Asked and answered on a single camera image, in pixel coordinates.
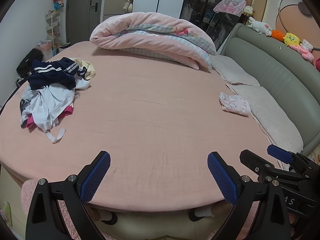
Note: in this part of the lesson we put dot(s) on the beige cabinet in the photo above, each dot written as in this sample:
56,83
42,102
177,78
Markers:
113,8

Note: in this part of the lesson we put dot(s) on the grey door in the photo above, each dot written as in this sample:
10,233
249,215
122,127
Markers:
85,7

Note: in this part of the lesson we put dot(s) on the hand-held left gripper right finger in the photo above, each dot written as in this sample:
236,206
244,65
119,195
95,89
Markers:
222,177

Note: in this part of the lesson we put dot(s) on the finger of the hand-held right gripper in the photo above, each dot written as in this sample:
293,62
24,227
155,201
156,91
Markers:
278,153
255,161

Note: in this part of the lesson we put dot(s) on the pale yellow garment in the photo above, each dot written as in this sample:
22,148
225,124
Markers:
90,68

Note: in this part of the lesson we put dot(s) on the black bag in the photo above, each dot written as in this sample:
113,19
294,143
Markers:
28,61

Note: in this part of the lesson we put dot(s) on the magenta garment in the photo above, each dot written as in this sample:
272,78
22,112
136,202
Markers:
66,111

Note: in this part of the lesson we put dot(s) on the red plush toy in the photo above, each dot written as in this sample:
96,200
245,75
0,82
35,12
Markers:
318,64

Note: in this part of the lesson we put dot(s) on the red and blue doll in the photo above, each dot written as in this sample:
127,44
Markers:
58,2

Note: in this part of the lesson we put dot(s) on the navy white-striped garment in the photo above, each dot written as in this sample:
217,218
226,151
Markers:
60,66

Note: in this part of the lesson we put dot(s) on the pink bed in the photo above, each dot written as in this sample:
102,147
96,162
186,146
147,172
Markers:
150,120

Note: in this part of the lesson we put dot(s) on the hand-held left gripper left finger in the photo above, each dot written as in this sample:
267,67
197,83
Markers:
95,177

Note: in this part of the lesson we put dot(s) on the black glass cabinet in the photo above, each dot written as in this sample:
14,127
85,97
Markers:
202,5

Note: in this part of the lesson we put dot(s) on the grey-green padded headboard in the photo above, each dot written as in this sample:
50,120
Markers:
272,62

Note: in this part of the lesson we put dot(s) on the pale yellow plush toy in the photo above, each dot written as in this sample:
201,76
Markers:
248,10

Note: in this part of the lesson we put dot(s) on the pink fluffy rug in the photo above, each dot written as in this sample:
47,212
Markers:
27,202

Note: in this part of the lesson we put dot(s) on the folded pink quilt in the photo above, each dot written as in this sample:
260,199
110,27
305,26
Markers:
155,33

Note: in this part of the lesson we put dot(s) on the orange carrot plush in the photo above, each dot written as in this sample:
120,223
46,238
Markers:
278,35

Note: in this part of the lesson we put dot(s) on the folded pink printed baby garment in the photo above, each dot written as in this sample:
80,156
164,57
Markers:
233,103

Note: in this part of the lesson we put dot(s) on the white dotted pillow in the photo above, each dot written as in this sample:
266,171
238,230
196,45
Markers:
270,115
232,70

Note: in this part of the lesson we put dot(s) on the pink and white plush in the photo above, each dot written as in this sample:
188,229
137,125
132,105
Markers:
306,48

